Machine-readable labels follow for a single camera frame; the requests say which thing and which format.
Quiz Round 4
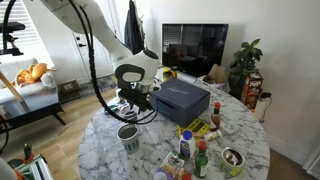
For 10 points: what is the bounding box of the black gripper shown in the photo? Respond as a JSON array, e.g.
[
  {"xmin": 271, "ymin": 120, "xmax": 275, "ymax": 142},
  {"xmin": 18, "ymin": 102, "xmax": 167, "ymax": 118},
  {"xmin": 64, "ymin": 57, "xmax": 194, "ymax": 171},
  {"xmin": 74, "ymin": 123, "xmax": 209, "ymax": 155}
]
[{"xmin": 122, "ymin": 100, "xmax": 141, "ymax": 115}]

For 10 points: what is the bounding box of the striped metal cup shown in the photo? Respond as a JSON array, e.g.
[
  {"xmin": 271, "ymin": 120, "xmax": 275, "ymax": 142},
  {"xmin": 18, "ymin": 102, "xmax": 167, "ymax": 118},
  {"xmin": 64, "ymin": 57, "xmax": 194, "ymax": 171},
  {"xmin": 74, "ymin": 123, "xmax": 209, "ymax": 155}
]
[{"xmin": 117, "ymin": 124, "xmax": 139, "ymax": 154}]

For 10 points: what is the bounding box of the clear plastic storage container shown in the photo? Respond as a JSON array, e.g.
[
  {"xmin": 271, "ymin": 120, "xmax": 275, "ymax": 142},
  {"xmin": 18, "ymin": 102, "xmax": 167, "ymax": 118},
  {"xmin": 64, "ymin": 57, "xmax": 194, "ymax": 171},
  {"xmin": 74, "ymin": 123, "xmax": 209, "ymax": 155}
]
[{"xmin": 91, "ymin": 98, "xmax": 149, "ymax": 150}]

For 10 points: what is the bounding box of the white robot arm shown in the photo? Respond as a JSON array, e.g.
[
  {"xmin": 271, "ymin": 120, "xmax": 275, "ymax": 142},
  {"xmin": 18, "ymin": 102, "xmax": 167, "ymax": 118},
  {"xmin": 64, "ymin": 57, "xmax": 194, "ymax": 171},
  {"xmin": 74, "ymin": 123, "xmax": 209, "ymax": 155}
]
[{"xmin": 40, "ymin": 0, "xmax": 159, "ymax": 111}]

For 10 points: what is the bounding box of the purple lid container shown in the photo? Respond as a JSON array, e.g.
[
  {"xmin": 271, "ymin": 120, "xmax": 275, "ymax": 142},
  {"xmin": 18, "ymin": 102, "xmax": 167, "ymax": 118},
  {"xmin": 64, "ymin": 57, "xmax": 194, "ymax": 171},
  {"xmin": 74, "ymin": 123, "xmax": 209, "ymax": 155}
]
[{"xmin": 153, "ymin": 168, "xmax": 174, "ymax": 180}]

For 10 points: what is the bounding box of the navy blue box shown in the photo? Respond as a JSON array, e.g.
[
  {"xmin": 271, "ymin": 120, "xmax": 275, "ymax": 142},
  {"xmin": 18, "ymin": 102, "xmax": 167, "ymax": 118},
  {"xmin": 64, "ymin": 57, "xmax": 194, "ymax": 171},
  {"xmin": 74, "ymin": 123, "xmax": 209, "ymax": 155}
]
[{"xmin": 149, "ymin": 79, "xmax": 210, "ymax": 128}]

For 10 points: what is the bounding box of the yellow vitamin bottle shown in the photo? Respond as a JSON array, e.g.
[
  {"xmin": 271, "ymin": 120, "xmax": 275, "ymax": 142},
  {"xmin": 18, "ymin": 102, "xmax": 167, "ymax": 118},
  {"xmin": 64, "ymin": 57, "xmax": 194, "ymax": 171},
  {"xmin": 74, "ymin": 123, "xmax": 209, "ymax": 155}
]
[{"xmin": 163, "ymin": 68, "xmax": 172, "ymax": 81}]

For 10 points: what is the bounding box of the white door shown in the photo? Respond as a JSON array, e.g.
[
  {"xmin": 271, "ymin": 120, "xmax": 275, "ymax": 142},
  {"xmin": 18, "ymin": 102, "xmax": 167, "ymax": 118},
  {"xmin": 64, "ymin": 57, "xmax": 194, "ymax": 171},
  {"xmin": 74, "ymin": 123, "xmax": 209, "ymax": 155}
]
[{"xmin": 73, "ymin": 32, "xmax": 113, "ymax": 79}]

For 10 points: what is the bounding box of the white bottle blue cap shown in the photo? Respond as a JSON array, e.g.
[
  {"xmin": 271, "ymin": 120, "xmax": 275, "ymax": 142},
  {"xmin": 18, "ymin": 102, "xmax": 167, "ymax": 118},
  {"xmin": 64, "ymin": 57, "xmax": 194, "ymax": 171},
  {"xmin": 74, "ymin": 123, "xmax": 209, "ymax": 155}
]
[{"xmin": 179, "ymin": 130, "xmax": 195, "ymax": 159}]

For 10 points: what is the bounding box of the yellow black packet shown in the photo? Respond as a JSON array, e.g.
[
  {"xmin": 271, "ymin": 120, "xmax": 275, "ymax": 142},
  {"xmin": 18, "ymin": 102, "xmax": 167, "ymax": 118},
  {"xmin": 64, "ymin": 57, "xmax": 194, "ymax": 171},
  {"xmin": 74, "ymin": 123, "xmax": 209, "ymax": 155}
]
[{"xmin": 177, "ymin": 118, "xmax": 210, "ymax": 138}]

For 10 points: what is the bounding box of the clear snack package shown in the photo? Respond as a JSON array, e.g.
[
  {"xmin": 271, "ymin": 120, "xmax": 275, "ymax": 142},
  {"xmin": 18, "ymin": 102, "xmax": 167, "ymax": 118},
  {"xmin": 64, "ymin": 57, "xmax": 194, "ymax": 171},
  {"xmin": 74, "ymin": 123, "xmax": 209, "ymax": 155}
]
[{"xmin": 160, "ymin": 152, "xmax": 185, "ymax": 175}]

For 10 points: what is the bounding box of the cardboard box on floor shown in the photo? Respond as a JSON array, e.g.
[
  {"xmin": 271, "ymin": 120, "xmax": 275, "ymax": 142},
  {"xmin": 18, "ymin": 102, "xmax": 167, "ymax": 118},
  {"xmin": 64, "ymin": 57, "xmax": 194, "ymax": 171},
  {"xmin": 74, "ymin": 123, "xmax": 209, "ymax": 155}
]
[{"xmin": 58, "ymin": 79, "xmax": 80, "ymax": 93}]

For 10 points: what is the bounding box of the dark hanging jacket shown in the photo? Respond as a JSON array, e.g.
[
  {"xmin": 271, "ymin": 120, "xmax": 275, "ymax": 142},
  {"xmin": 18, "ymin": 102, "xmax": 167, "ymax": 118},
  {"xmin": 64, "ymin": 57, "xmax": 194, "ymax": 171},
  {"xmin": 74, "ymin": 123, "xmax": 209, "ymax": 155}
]
[{"xmin": 124, "ymin": 0, "xmax": 145, "ymax": 54}]

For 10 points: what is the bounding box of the red capped hot sauce bottle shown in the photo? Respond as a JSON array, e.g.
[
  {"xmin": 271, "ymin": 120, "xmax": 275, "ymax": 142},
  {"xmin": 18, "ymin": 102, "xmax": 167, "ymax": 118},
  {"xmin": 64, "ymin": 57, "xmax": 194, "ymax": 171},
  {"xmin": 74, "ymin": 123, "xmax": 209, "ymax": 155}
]
[{"xmin": 210, "ymin": 102, "xmax": 221, "ymax": 131}]

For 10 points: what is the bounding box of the small white lying bottle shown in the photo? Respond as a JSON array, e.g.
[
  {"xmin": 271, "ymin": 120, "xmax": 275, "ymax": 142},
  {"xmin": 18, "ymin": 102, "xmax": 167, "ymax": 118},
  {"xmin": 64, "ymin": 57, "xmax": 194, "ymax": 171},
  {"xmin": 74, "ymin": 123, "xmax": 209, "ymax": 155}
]
[{"xmin": 204, "ymin": 130, "xmax": 222, "ymax": 141}]

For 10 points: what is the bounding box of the black flat screen television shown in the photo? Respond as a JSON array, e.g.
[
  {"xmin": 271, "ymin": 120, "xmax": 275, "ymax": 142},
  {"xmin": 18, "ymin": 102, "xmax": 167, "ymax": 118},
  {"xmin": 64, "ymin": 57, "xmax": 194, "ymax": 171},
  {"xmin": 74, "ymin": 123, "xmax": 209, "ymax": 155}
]
[{"xmin": 162, "ymin": 23, "xmax": 229, "ymax": 77}]

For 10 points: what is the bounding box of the green bottle red cap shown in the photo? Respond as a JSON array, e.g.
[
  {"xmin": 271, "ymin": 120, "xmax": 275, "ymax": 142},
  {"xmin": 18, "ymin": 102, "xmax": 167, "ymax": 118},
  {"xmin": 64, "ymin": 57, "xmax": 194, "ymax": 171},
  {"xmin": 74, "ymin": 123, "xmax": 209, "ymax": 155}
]
[{"xmin": 194, "ymin": 141, "xmax": 209, "ymax": 178}]

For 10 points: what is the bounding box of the brown paper bag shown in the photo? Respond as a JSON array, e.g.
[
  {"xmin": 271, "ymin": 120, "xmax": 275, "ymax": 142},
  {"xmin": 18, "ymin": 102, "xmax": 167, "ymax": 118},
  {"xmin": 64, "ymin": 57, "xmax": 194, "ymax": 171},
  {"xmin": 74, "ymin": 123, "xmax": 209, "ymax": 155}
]
[{"xmin": 208, "ymin": 64, "xmax": 225, "ymax": 83}]

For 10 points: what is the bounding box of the grey sofa bench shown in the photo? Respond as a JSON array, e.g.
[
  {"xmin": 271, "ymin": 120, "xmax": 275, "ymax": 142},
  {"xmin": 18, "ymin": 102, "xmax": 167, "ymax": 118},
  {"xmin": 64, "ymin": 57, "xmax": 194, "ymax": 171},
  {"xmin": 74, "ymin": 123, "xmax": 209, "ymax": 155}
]
[{"xmin": 0, "ymin": 58, "xmax": 65, "ymax": 134}]

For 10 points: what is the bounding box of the orange plush toy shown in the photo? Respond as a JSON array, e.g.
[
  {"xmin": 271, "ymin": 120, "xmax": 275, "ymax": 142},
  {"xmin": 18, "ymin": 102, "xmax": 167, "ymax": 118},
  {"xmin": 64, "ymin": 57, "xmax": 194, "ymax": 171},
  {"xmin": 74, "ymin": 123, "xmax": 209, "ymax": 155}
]
[{"xmin": 10, "ymin": 63, "xmax": 53, "ymax": 86}]

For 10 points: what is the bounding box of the orange jenga box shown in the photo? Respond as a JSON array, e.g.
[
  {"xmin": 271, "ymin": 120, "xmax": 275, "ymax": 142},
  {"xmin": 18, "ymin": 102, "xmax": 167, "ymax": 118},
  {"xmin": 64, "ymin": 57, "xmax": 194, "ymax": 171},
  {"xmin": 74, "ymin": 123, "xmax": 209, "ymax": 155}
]
[{"xmin": 241, "ymin": 72, "xmax": 263, "ymax": 112}]

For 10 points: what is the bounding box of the green potted plant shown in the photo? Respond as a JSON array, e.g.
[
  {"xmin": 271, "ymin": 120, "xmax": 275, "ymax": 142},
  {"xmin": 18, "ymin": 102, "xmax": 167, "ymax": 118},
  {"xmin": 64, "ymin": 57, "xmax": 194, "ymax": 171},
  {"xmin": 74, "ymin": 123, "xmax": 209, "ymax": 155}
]
[{"xmin": 228, "ymin": 39, "xmax": 263, "ymax": 100}]

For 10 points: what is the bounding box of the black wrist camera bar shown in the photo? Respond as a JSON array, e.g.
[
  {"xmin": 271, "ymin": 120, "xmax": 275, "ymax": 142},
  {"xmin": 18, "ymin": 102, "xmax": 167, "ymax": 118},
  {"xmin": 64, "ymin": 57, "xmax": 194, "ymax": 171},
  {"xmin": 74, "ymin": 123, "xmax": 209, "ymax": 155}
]
[{"xmin": 118, "ymin": 88, "xmax": 152, "ymax": 111}]

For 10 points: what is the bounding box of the black corrugated cable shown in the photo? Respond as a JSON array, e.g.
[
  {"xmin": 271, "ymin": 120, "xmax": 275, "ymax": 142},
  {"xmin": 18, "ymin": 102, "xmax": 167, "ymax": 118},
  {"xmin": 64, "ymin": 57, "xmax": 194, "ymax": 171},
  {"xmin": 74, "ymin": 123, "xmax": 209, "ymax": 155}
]
[{"xmin": 1, "ymin": 0, "xmax": 158, "ymax": 126}]

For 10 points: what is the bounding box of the black camera stand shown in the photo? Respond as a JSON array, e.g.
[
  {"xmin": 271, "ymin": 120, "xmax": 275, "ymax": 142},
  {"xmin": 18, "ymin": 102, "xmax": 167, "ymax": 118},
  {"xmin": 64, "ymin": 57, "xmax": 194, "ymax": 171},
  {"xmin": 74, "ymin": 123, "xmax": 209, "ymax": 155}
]
[{"xmin": 0, "ymin": 22, "xmax": 26, "ymax": 56}]

